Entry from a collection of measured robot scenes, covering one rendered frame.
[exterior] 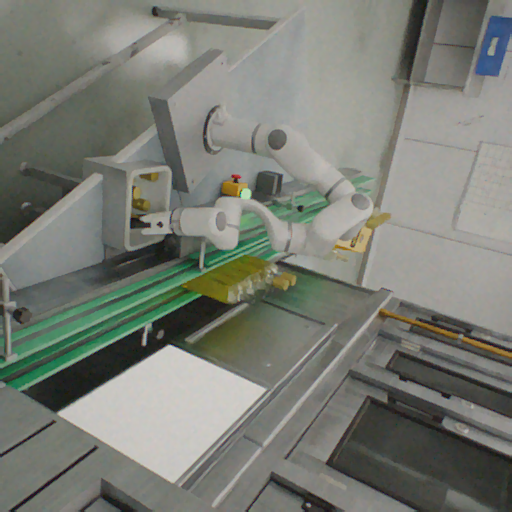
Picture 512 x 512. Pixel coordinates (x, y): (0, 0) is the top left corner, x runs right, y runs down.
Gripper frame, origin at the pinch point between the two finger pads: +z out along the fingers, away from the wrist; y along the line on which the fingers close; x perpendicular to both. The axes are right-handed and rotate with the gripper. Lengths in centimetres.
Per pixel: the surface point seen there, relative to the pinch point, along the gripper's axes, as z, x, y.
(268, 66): -6, 45, 77
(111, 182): -0.4, 11.8, -7.3
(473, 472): -87, -60, 5
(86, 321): -10.9, -16.6, -32.0
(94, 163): 4.7, 17.0, -7.2
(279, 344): -33, -41, 18
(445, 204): 14, -95, 609
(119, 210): -1.7, 4.4, -7.4
